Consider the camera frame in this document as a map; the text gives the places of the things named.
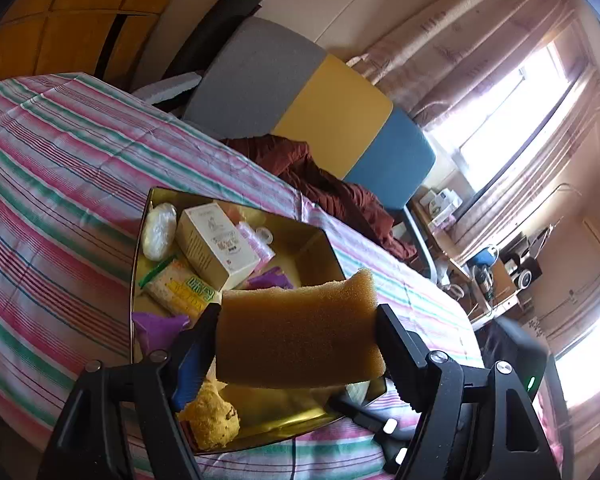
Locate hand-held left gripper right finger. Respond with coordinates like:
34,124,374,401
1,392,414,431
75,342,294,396
374,304,563,480

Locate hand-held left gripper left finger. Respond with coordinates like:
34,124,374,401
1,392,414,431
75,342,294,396
37,302,222,480

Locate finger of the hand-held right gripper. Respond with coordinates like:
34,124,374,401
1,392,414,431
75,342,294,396
327,395,423,478

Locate yellow fluffy sponge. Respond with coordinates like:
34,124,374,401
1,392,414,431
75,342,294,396
177,377,242,452

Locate large clear snack packet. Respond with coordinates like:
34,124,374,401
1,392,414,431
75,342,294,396
139,255,221,318

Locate gold metal tray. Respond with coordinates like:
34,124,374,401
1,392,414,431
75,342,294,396
128,186,388,456

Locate brown sponge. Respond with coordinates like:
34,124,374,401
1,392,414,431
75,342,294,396
215,267,387,391

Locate purple snack packet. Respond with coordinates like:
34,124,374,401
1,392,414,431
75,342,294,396
245,266,296,291

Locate green and white carton box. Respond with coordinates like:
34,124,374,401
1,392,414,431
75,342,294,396
175,201,261,292

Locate white bundle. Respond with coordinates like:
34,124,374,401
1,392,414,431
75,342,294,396
141,202,178,261

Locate wooden desk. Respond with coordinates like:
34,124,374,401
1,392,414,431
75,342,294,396
410,190,521,321

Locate blue folding chair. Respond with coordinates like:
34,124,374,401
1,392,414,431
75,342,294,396
467,245,498,268

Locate white printed box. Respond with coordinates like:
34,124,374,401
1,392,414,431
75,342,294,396
428,189,463,216

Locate maroon cloth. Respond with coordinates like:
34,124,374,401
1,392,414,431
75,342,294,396
222,135,421,263

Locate beige patterned curtain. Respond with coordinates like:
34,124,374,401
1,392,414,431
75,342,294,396
450,67,600,256
347,0,600,131

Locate striped bed sheet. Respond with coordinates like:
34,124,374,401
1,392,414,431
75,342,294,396
0,72,486,480

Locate window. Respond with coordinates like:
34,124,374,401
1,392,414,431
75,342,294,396
425,40,581,196

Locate grey yellow blue chair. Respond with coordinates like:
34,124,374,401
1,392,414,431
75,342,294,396
130,0,438,286

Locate yellow wooden wardrobe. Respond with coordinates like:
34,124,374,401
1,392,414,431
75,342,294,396
0,0,198,93

